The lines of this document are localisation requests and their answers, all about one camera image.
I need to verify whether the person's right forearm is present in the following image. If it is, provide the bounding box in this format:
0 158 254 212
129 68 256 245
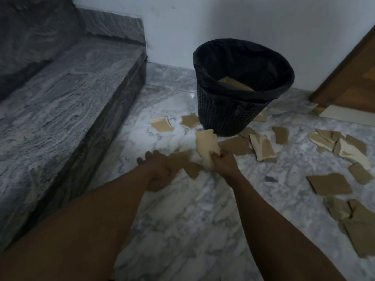
228 171 346 281

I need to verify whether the person's left hand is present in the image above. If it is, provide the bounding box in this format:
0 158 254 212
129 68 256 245
137 150 177 188

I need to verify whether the person's left forearm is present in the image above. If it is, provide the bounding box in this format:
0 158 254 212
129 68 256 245
0 169 164 281

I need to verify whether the person's right hand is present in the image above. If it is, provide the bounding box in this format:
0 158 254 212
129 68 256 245
209 149 243 179

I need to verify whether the scatter of brown paper pieces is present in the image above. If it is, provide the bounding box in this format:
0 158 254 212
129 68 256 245
149 112 375 259

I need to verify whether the black bin with liner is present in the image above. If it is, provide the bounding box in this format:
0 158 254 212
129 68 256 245
193 39 295 137

